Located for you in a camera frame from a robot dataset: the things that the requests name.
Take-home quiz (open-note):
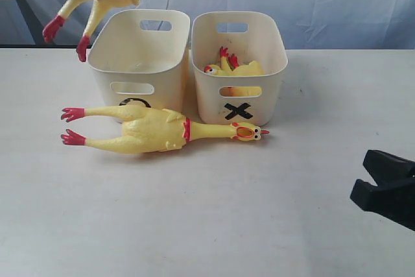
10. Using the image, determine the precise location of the cream bin with O mark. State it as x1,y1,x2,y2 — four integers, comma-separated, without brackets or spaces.
87,9,191,112

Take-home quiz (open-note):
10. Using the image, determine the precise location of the cream bin with X mark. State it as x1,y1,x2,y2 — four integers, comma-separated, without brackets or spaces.
191,11,288,126

